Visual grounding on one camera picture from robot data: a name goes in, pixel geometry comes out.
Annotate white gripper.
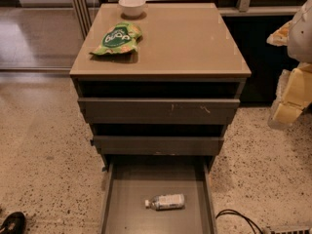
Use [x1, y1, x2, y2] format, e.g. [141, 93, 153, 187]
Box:
[266, 21, 312, 130]

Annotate clear plastic water bottle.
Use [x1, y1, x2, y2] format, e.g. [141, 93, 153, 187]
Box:
[144, 194, 185, 211]

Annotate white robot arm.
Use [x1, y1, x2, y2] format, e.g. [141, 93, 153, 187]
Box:
[266, 0, 312, 130]

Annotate grey drawer cabinet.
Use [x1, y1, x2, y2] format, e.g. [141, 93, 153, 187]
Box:
[70, 3, 251, 165]

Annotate bottom grey open drawer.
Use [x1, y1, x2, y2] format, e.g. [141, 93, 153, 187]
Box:
[99, 156, 217, 234]

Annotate top grey drawer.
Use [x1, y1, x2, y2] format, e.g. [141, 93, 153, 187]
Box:
[78, 97, 240, 125]

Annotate middle grey drawer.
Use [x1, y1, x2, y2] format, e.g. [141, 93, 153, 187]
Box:
[92, 136, 224, 156]

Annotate floor vent grille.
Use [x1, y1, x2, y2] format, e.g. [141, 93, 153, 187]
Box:
[263, 225, 312, 234]

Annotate white ceramic bowl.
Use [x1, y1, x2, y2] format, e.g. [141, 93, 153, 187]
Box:
[118, 0, 146, 18]

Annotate green snack bag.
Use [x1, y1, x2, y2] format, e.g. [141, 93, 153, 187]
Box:
[92, 21, 142, 56]

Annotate black shoe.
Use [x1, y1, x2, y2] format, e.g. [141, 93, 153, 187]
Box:
[0, 212, 26, 234]

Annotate black cable on floor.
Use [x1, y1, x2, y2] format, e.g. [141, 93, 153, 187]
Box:
[215, 209, 263, 234]

